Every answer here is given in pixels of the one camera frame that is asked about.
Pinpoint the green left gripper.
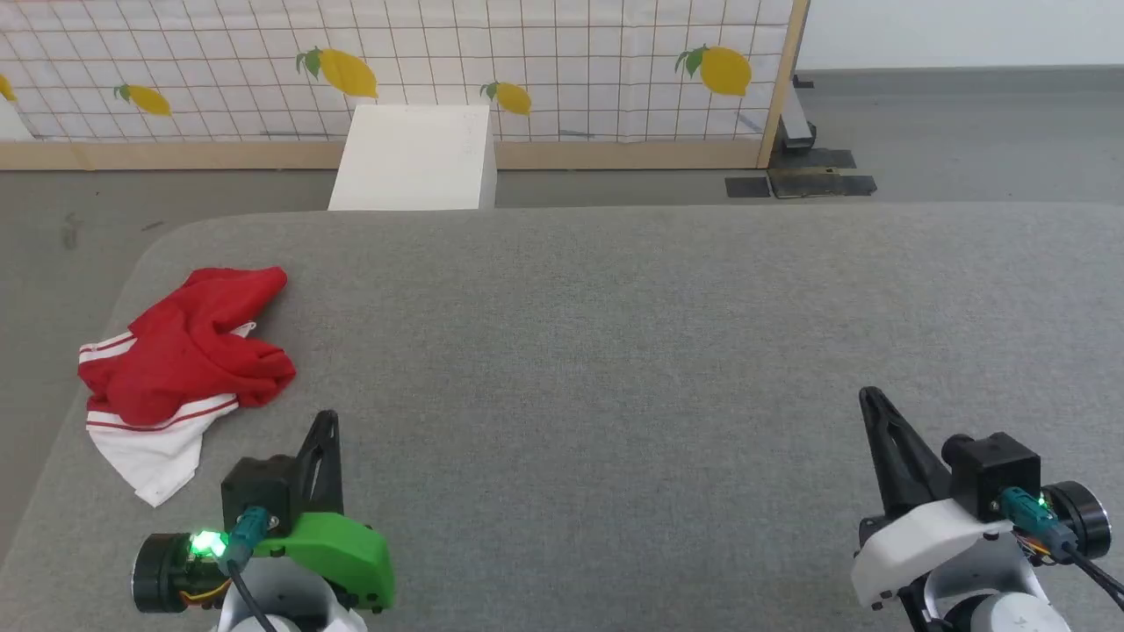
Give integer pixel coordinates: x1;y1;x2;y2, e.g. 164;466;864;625
132;410;396;614

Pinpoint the grey fabric sofa seat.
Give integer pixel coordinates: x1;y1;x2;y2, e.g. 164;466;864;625
0;204;1124;632

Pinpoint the white box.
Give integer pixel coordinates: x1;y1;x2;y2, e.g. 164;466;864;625
328;104;498;212

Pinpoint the lemon print partition screen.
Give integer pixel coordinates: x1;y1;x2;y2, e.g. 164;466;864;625
0;0;811;172

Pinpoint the grey metal foot bar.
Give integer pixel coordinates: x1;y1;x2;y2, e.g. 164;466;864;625
777;75;818;155

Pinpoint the red and white shirt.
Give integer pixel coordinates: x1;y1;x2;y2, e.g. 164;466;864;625
77;267;298;508

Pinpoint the white board piece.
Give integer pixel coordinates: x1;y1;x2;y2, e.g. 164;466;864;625
0;95;34;141

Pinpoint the large black floor plate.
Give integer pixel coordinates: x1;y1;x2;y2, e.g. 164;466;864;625
767;169;877;199

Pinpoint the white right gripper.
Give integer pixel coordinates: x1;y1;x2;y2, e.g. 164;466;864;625
849;386;1113;612

